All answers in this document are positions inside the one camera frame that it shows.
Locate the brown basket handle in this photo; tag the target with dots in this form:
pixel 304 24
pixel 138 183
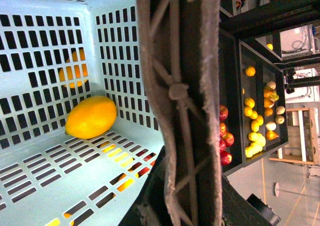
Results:
pixel 179 52

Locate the light blue plastic basket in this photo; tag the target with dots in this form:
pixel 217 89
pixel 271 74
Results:
pixel 53 55

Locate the black shelf frame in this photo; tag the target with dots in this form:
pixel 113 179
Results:
pixel 246 65

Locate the pile of red apples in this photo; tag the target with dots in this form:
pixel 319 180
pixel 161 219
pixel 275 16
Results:
pixel 226 138

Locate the yellow lemon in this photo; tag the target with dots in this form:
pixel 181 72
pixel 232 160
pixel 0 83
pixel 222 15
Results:
pixel 91 117

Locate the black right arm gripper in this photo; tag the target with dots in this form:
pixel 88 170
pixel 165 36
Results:
pixel 264 210

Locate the pile of yellow lemons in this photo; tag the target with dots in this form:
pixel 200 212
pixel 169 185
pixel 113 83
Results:
pixel 256 140

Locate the pile of pears and oranges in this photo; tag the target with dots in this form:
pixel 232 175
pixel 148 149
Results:
pixel 273 113

